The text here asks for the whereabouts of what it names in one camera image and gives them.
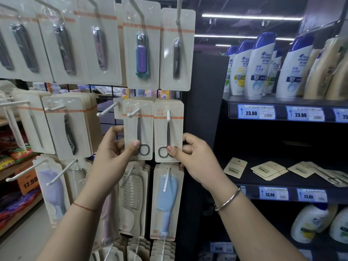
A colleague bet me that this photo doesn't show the person's right hand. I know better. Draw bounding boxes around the person's right hand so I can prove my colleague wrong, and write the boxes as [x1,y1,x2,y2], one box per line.
[166,133,241,206]

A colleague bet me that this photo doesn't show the person's left hand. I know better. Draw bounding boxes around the person's left hand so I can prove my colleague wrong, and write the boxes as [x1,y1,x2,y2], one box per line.
[73,125,141,212]

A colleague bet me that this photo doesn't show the carded small scissors pack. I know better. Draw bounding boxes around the carded small scissors pack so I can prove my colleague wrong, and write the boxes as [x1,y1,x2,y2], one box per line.
[123,99,154,161]
[154,100,185,163]

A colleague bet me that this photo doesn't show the person's left forearm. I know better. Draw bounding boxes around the person's left forearm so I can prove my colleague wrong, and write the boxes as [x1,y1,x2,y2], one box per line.
[37,202,103,261]

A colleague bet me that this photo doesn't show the person's right forearm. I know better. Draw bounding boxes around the person's right forearm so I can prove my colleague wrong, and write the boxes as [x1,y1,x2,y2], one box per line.
[215,188,309,261]

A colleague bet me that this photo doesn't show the stack of clear comb packs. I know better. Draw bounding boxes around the stack of clear comb packs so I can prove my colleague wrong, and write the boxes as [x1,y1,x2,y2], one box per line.
[119,160,151,238]

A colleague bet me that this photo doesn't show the blue hairbrush pack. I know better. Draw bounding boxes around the blue hairbrush pack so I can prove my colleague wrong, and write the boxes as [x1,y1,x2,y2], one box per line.
[150,163,185,241]

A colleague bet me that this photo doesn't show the clear blister tool pack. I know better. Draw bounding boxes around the clear blister tool pack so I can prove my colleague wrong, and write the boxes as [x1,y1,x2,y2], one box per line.
[60,158,93,210]

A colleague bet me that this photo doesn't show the stack of black file packs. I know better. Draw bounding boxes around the stack of black file packs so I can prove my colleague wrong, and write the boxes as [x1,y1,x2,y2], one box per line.
[42,92,103,161]

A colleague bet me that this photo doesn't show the beige carded pack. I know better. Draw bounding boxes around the beige carded pack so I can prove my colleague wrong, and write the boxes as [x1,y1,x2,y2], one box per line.
[250,161,289,179]
[287,161,316,179]
[223,157,248,179]

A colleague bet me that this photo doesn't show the silver bangle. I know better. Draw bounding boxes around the silver bangle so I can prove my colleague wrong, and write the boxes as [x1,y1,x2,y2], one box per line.
[214,187,242,212]

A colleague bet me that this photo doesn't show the pink hairbrush pack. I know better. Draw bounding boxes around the pink hairbrush pack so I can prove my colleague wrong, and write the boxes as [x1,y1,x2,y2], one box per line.
[92,185,121,252]

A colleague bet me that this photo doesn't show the lilac comb pack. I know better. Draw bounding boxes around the lilac comb pack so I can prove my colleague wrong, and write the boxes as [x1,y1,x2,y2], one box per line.
[32,154,72,229]

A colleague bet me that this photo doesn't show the black shelf unit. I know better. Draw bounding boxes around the black shelf unit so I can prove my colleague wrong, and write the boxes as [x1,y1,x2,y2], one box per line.
[177,51,348,261]

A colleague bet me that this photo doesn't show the blue white price label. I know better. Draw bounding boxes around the blue white price label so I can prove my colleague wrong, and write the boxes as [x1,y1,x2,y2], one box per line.
[333,108,348,123]
[297,188,328,204]
[210,241,234,254]
[238,104,276,120]
[285,106,325,122]
[258,186,289,201]

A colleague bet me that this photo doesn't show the slim black tool pack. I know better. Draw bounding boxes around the slim black tool pack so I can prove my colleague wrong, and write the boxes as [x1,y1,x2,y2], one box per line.
[159,8,196,92]

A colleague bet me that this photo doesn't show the purple nail clipper pack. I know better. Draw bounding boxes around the purple nail clipper pack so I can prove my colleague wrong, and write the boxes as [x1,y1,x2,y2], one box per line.
[121,0,161,90]

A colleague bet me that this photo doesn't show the stack of slim tool packs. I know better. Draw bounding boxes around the stack of slim tool packs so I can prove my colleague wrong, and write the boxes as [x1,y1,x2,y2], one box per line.
[12,89,56,155]

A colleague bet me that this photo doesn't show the white shampoo bottle blue cap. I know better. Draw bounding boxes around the white shampoo bottle blue cap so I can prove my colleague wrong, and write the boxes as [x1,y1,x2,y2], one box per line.
[243,32,277,100]
[275,33,316,99]
[229,40,255,96]
[264,49,283,94]
[223,45,239,93]

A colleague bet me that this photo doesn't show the stack of beige card packs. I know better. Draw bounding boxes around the stack of beige card packs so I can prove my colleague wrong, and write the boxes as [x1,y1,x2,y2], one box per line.
[127,236,152,261]
[151,239,176,261]

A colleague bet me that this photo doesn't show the pink nail clipper pack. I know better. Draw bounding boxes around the pink nail clipper pack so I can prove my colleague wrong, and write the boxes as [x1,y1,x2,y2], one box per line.
[73,0,123,86]

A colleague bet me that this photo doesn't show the orange price tag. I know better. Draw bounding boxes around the orange price tag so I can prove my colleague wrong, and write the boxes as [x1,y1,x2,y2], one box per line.
[17,171,40,195]

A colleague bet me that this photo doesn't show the red green snack packets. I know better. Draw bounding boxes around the red green snack packets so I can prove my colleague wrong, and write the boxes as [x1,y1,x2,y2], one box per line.
[0,128,41,172]

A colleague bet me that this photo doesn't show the black nail clipper pack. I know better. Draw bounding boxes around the black nail clipper pack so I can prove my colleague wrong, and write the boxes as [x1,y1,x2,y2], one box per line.
[0,0,53,82]
[38,0,89,84]

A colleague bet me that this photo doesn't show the purple snack packets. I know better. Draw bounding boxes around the purple snack packets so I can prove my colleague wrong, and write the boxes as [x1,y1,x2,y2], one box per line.
[0,187,42,224]

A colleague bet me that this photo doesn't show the wooden shelf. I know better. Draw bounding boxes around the wooden shelf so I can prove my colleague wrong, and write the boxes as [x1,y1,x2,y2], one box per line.
[0,117,44,237]

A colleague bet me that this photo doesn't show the ceiling light strip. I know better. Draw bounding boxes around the ceiling light strip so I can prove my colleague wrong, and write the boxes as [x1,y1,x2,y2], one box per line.
[194,34,296,42]
[201,14,303,21]

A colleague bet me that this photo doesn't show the beige shampoo bottle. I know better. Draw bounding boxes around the beige shampoo bottle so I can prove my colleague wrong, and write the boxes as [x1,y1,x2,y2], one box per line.
[296,49,322,97]
[325,49,348,101]
[303,37,346,100]

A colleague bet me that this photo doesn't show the white body wash bottle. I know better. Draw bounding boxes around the white body wash bottle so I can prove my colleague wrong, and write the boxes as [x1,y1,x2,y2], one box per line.
[290,203,330,244]
[329,206,348,244]

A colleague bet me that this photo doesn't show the dark nail clipper pack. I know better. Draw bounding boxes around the dark nail clipper pack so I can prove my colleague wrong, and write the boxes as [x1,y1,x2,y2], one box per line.
[0,30,15,79]

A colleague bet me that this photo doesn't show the loose carded scissors pack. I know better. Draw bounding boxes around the loose carded scissors pack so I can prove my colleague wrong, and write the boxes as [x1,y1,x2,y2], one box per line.
[307,162,348,187]

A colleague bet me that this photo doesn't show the red string bracelet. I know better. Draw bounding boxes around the red string bracelet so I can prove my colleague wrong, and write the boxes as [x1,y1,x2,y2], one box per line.
[72,202,102,213]

